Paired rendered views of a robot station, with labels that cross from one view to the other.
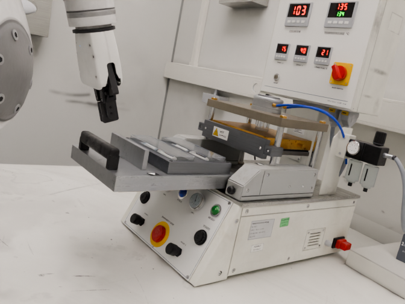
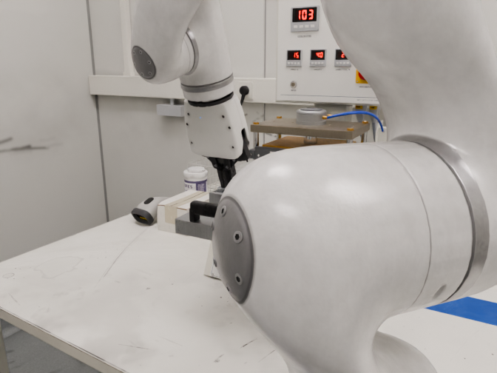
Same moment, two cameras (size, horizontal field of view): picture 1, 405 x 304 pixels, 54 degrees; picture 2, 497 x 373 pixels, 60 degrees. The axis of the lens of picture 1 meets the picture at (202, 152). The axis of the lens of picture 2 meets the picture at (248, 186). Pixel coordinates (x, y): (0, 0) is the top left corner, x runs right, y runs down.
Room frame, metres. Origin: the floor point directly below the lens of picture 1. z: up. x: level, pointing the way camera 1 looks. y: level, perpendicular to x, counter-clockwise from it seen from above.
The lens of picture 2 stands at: (0.05, 0.45, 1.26)
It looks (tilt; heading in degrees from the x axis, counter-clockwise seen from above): 16 degrees down; 338
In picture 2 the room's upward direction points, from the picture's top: straight up
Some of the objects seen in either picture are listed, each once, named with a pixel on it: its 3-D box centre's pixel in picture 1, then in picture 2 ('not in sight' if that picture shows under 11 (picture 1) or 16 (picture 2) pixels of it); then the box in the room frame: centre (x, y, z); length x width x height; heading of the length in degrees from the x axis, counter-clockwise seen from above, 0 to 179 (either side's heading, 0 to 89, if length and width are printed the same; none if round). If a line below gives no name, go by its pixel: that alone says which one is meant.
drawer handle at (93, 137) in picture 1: (97, 148); (225, 216); (0.75, 0.20, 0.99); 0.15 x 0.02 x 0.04; 40
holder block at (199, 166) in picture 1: (175, 154); not in sight; (0.87, 0.06, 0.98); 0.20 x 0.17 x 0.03; 40
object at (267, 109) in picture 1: (277, 123); (321, 132); (1.04, -0.18, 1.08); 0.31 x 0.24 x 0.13; 40
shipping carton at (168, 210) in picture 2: not in sight; (188, 211); (1.36, 0.12, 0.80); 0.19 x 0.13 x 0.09; 126
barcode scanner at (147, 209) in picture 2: not in sight; (158, 206); (1.47, 0.20, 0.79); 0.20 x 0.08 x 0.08; 126
